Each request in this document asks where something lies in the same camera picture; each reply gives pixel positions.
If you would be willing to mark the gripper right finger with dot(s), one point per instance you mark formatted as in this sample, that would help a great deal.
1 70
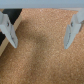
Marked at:
70 35

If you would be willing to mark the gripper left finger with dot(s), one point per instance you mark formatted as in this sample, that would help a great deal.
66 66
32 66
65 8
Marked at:
10 33

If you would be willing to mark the wooden drawer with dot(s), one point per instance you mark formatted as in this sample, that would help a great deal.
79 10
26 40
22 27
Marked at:
2 50

